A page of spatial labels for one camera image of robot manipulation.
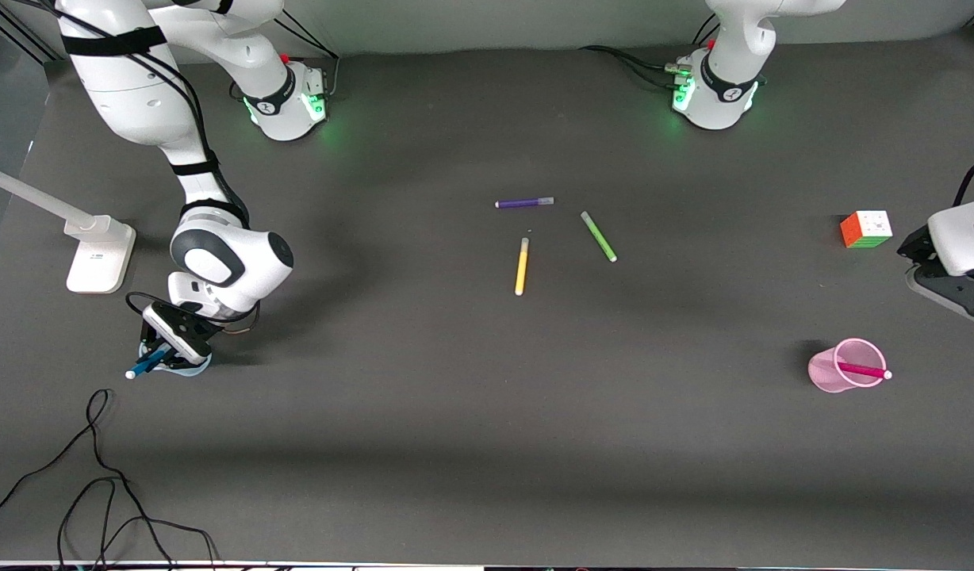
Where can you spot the blue marker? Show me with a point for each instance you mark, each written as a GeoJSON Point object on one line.
{"type": "Point", "coordinates": [144, 367]}

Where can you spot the pink marker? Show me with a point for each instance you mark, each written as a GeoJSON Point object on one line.
{"type": "Point", "coordinates": [864, 370]}

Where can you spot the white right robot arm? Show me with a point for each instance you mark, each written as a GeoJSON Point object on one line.
{"type": "Point", "coordinates": [138, 87]}

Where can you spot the light blue plastic cup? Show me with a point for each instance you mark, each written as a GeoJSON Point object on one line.
{"type": "Point", "coordinates": [192, 369]}

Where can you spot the colourful puzzle cube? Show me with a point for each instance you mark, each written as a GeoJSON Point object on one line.
{"type": "Point", "coordinates": [866, 229]}

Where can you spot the white stand with base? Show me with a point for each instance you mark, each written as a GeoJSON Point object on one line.
{"type": "Point", "coordinates": [98, 254]}

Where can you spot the pink plastic cup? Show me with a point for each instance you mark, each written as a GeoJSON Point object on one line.
{"type": "Point", "coordinates": [832, 373]}

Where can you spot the green marker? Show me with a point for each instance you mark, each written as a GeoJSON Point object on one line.
{"type": "Point", "coordinates": [599, 236]}

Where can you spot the yellow marker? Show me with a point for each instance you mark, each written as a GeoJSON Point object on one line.
{"type": "Point", "coordinates": [522, 266]}

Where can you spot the purple marker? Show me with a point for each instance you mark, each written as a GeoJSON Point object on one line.
{"type": "Point", "coordinates": [523, 203]}

